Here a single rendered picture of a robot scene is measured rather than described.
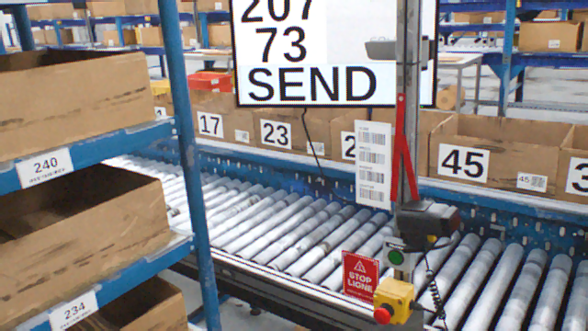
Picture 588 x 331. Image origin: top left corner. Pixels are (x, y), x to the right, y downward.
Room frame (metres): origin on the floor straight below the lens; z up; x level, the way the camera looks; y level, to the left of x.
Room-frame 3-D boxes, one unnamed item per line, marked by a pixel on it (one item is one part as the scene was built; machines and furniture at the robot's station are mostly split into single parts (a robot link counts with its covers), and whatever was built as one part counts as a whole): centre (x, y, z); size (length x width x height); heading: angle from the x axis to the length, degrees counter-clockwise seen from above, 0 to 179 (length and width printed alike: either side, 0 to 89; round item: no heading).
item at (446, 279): (1.13, -0.40, 0.72); 0.52 x 0.05 x 0.05; 143
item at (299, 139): (1.96, -0.05, 0.97); 0.39 x 0.29 x 0.17; 53
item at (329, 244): (1.37, -0.09, 0.73); 0.52 x 0.05 x 0.05; 143
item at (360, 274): (0.95, -0.15, 0.85); 0.16 x 0.01 x 0.13; 53
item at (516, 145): (1.49, -0.69, 0.97); 0.39 x 0.29 x 0.17; 53
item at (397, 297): (0.86, -0.22, 0.84); 0.15 x 0.09 x 0.07; 53
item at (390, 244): (0.90, -0.21, 0.95); 0.07 x 0.03 x 0.07; 53
